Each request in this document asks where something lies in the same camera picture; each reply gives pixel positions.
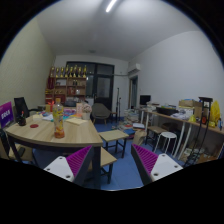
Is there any white round stool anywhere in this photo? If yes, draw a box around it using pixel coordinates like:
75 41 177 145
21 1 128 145
153 131 177 151

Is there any wooden bench under table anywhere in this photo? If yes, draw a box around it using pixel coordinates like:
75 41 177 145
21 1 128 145
100 148 117 183

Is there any ceiling tube light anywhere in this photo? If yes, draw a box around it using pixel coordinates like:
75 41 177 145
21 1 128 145
106 0 117 13

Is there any red bottle cap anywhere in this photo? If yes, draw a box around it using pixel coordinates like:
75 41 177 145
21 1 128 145
30 124 39 128

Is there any orange drink plastic bottle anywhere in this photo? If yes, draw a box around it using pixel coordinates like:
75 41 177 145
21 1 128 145
53 98 65 138

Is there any flower pot on table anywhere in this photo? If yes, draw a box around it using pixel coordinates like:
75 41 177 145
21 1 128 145
82 103 92 120

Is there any black tripod stand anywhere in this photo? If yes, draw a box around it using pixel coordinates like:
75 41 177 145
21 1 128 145
184 97 213 167

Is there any wooden low stool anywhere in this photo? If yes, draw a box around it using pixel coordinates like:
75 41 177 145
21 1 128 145
99 130 129 157

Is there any wooden shelf with trophies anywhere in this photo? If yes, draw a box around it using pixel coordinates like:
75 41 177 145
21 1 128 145
45 64 87 104

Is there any long wooden side desk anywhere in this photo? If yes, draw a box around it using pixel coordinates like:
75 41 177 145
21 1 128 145
138 109 224 160

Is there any black office chair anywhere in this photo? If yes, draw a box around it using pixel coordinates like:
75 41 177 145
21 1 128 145
14 97 38 117

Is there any wooden stool under desk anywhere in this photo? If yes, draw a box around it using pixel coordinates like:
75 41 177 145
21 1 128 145
145 126 165 144

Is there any white air conditioner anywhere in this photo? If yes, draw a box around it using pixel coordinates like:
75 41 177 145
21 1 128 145
127 63 141 74

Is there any yellow bag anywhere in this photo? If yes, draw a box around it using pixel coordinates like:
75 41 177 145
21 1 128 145
209 100 220 127

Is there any yellow paper pad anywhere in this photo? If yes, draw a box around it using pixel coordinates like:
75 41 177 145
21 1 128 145
65 118 87 126

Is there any grey armchair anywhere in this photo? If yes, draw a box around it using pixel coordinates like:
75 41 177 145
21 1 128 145
92 103 111 121

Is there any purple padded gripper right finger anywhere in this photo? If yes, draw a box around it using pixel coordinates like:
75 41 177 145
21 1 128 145
131 144 182 185

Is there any wooden curved table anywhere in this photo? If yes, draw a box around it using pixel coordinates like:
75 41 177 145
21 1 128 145
5 117 103 189

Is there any black computer monitor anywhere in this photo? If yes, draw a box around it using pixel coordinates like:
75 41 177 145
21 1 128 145
140 95 151 105

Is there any dark glass door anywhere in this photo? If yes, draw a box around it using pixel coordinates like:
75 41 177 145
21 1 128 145
66 61 114 110

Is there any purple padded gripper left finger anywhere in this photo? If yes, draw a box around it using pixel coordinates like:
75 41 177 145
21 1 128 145
44 146 94 186

